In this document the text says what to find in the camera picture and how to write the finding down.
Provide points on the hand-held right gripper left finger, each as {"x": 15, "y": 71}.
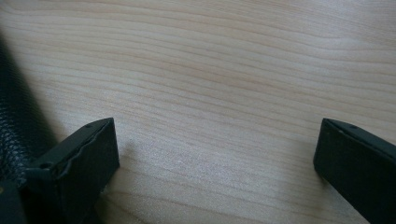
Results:
{"x": 84, "y": 161}

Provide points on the black leather wallet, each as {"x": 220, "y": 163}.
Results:
{"x": 15, "y": 124}

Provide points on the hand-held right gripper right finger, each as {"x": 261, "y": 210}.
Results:
{"x": 358, "y": 168}

